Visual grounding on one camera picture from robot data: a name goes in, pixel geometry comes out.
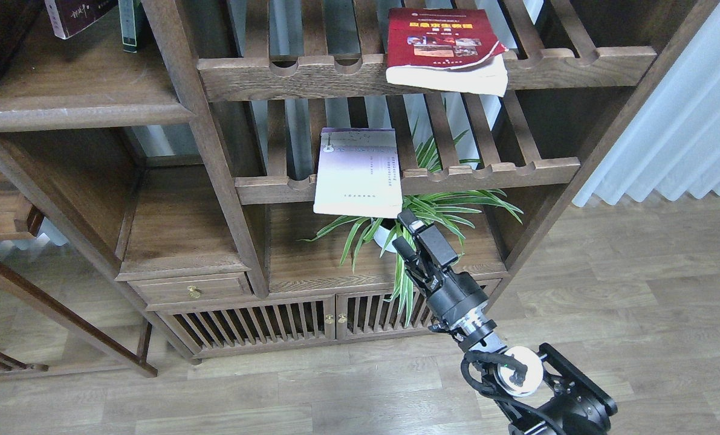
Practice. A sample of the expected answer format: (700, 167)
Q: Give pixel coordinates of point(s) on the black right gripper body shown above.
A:
(456, 301)

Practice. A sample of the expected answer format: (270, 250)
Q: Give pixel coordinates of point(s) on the dark wooden bookshelf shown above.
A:
(173, 167)

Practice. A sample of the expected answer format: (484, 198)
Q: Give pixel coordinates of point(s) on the white curtain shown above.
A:
(673, 145)

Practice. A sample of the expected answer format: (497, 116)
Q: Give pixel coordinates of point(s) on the green spider plant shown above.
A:
(449, 209)

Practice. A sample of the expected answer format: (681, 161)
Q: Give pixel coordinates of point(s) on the brass drawer knob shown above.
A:
(194, 292)

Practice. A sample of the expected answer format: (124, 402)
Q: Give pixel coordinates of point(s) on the white and purple book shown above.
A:
(358, 173)

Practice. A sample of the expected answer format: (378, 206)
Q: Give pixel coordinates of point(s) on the red paperback book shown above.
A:
(451, 50)

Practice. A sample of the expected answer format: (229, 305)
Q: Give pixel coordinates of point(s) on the green upright book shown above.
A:
(131, 20)

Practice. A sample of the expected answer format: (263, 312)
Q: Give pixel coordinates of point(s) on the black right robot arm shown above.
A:
(539, 391)

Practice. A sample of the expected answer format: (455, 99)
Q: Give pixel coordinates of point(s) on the white plant pot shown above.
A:
(389, 231)

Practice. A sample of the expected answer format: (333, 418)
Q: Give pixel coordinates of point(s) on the maroon book with white characters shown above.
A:
(69, 18)

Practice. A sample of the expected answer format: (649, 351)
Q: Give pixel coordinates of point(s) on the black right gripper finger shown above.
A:
(432, 250)
(419, 263)

